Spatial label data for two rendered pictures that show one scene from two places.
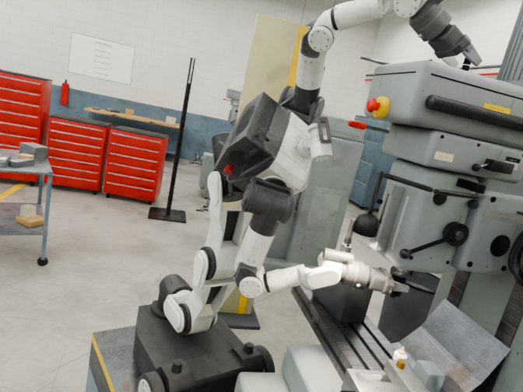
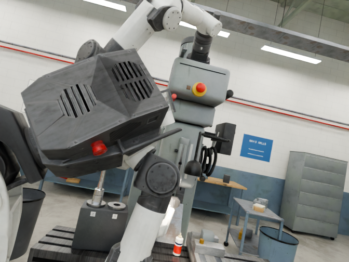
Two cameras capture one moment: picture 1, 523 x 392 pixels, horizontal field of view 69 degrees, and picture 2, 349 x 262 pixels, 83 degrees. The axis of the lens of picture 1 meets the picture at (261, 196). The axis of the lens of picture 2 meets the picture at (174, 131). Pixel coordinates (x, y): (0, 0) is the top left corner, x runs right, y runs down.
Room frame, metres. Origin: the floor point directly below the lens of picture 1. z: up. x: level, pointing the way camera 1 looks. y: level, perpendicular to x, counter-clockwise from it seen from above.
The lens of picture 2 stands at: (1.04, 0.55, 1.51)
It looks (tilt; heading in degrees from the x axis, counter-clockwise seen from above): 4 degrees up; 280
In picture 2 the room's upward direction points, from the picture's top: 12 degrees clockwise
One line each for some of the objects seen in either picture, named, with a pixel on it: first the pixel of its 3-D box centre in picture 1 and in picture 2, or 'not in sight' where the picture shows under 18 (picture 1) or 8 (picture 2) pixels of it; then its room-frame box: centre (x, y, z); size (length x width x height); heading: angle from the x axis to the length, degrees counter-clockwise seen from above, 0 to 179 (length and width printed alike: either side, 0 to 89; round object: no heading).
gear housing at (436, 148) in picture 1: (451, 152); (185, 115); (1.19, -0.54, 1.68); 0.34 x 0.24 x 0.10; 106
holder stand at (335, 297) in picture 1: (342, 286); (102, 223); (1.47, -0.41, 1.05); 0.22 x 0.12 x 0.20; 24
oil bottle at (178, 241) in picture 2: (398, 361); (178, 243); (1.09, -0.54, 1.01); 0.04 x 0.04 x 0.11
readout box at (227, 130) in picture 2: not in sight; (223, 139); (0.94, -0.88, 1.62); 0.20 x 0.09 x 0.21; 106
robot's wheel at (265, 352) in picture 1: (258, 367); not in sight; (1.60, -0.16, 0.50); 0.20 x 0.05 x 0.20; 38
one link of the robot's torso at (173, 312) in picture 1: (191, 311); not in sight; (1.65, 0.21, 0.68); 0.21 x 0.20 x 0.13; 38
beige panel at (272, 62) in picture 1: (253, 180); not in sight; (2.83, 0.09, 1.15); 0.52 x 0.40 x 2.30; 106
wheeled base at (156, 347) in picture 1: (190, 331); not in sight; (1.62, 0.20, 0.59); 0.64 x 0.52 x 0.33; 38
